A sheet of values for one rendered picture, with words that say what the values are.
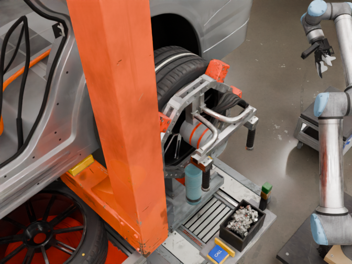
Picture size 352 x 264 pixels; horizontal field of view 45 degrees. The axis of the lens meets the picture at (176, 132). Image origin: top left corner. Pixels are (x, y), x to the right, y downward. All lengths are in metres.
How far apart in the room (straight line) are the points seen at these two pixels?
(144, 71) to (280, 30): 3.18
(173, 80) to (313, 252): 1.19
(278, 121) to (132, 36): 2.34
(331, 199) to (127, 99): 1.23
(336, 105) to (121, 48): 1.25
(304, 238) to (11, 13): 2.12
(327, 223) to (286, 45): 2.34
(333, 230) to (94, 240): 1.15
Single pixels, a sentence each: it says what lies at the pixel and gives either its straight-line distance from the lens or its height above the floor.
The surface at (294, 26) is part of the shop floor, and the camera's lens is 4.46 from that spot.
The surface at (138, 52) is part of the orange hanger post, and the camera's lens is 1.23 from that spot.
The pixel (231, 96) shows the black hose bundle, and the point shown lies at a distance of 1.99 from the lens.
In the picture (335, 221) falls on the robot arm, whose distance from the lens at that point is 2.17.
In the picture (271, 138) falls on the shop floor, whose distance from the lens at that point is 3.26.
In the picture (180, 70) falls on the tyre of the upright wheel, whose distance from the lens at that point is 1.92.
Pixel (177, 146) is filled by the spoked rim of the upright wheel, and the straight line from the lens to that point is 2.23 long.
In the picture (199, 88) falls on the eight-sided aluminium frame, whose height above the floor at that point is 1.12.
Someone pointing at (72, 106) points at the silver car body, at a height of 1.08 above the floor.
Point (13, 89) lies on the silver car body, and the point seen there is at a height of 1.02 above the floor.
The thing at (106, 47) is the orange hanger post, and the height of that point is 1.72.
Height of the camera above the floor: 2.38
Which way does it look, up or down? 47 degrees down
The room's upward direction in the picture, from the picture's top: 2 degrees counter-clockwise
